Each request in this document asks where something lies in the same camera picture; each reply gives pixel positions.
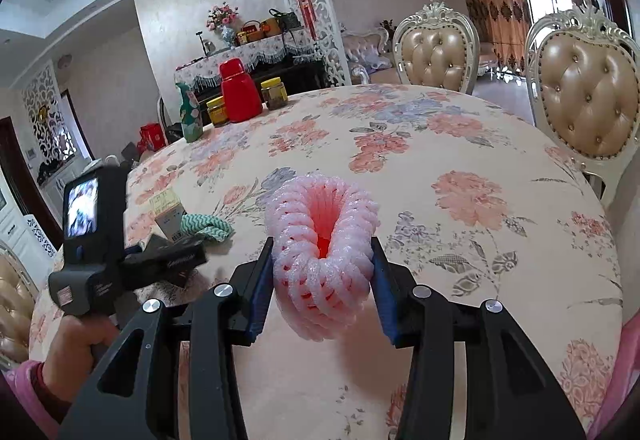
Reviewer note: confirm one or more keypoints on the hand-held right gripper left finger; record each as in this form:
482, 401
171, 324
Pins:
260, 290

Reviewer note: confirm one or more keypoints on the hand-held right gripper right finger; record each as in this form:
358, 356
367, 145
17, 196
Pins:
385, 290

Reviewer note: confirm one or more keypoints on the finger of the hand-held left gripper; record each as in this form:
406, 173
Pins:
177, 276

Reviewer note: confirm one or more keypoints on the pink foam fruit net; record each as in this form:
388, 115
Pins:
320, 240

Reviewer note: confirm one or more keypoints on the person's left forearm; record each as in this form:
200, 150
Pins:
25, 395

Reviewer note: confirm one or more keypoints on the person's left hand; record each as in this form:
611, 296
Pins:
75, 340

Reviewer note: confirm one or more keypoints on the green zigzag cloth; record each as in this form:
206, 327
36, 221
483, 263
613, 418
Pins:
207, 226

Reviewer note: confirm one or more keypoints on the yellow carton box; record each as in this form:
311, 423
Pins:
167, 212

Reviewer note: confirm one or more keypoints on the low white lattice fence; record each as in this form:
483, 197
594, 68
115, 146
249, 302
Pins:
42, 235

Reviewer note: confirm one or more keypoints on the gold tufted dining chair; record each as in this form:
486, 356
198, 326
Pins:
435, 54
12, 300
590, 89

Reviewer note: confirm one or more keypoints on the floral tablecloth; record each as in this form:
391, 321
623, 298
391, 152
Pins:
450, 220

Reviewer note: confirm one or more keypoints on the white sideboard cabinet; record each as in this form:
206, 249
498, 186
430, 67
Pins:
55, 187

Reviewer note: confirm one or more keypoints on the dark brown door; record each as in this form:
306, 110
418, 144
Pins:
20, 180

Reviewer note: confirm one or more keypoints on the red gift box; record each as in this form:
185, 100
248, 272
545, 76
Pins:
150, 137

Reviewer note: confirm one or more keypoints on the green floral packet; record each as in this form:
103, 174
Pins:
191, 117

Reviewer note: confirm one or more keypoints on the yellow lid glass jar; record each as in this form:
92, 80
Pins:
216, 112

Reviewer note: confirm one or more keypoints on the red thermos jug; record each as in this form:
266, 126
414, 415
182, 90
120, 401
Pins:
240, 92

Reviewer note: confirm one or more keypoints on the dark filled glass jar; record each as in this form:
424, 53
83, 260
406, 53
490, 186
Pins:
274, 94

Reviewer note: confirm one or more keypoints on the black piano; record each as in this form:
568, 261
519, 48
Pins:
290, 74

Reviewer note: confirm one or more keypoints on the floral lace cover cloth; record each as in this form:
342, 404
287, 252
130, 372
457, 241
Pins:
240, 59

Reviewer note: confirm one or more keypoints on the ornate white sofa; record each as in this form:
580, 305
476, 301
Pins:
365, 47

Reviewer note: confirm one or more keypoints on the brown woven basket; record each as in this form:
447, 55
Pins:
250, 32

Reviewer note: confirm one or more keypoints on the blue white flower vase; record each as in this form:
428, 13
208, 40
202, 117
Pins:
224, 22

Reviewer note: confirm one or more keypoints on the black handbag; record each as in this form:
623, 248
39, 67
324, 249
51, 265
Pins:
287, 19

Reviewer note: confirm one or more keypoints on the white lattice room screen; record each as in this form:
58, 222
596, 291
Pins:
310, 4

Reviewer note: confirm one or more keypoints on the brown patterned curtain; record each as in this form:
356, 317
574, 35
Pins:
495, 9

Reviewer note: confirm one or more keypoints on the white lattice wall panel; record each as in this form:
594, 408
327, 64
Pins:
47, 119

